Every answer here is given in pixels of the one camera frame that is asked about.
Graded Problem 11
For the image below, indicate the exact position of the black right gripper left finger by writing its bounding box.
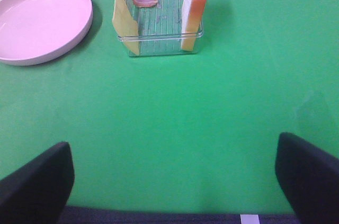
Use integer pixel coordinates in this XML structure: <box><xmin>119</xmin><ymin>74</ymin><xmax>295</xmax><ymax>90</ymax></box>
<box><xmin>1</xmin><ymin>142</ymin><xmax>75</xmax><ymax>223</ymax></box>

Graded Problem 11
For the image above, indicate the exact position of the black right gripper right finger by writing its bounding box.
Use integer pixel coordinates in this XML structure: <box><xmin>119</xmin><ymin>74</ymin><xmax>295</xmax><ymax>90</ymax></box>
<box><xmin>275</xmin><ymin>132</ymin><xmax>338</xmax><ymax>223</ymax></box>

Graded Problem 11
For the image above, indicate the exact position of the yellow cheese slice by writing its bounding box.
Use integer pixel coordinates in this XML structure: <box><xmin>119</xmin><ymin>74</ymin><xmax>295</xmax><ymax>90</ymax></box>
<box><xmin>112</xmin><ymin>0</ymin><xmax>140</xmax><ymax>56</ymax></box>

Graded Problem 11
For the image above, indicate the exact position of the green table cloth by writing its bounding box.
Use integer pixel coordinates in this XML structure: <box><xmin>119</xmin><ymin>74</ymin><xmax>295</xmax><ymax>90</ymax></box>
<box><xmin>1</xmin><ymin>0</ymin><xmax>338</xmax><ymax>213</ymax></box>

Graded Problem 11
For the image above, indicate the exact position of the pink round plate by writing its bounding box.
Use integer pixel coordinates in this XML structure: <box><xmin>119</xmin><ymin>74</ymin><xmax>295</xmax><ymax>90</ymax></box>
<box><xmin>1</xmin><ymin>0</ymin><xmax>93</xmax><ymax>66</ymax></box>

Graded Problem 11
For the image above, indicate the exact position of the clear right plastic container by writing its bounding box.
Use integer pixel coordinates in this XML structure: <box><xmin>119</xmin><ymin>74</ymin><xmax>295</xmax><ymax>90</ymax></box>
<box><xmin>123</xmin><ymin>0</ymin><xmax>203</xmax><ymax>57</ymax></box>

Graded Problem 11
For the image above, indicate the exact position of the standing white bread slice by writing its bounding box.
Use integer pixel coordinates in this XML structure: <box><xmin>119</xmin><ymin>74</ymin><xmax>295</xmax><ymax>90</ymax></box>
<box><xmin>181</xmin><ymin>0</ymin><xmax>207</xmax><ymax>51</ymax></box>

